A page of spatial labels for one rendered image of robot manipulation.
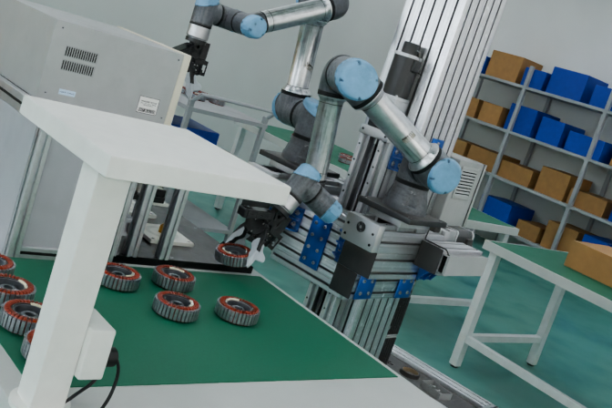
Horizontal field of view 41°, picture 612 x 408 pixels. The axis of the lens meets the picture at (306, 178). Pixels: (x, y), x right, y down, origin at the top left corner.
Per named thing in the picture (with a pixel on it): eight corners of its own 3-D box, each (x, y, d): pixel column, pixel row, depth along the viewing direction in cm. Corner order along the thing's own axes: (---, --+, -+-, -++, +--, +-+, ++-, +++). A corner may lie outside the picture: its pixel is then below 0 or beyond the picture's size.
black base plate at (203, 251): (153, 201, 294) (155, 196, 293) (251, 273, 246) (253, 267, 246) (27, 184, 263) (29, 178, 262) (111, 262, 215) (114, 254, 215)
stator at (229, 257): (238, 251, 246) (240, 239, 245) (259, 266, 238) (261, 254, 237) (207, 254, 239) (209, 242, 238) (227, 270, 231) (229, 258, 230)
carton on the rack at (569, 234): (559, 248, 865) (569, 223, 861) (588, 261, 839) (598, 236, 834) (539, 245, 839) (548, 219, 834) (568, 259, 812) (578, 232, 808)
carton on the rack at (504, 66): (504, 81, 947) (513, 57, 943) (534, 90, 917) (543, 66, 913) (484, 74, 920) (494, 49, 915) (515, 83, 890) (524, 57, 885)
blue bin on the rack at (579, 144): (585, 156, 859) (592, 137, 856) (619, 168, 828) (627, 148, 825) (563, 148, 832) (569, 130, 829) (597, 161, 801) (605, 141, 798)
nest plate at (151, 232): (169, 229, 257) (170, 225, 257) (193, 247, 246) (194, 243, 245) (127, 224, 247) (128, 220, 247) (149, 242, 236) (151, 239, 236)
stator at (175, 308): (149, 316, 187) (154, 300, 187) (152, 299, 198) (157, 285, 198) (197, 328, 189) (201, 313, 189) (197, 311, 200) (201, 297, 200)
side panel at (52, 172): (106, 260, 215) (140, 145, 211) (111, 265, 213) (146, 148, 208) (2, 252, 197) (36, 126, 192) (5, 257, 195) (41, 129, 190)
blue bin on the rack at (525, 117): (525, 135, 917) (535, 110, 913) (551, 144, 890) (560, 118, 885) (503, 127, 891) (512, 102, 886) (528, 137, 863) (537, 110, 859)
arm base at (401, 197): (398, 202, 282) (408, 175, 281) (433, 218, 273) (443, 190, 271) (372, 198, 271) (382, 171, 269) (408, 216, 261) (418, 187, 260)
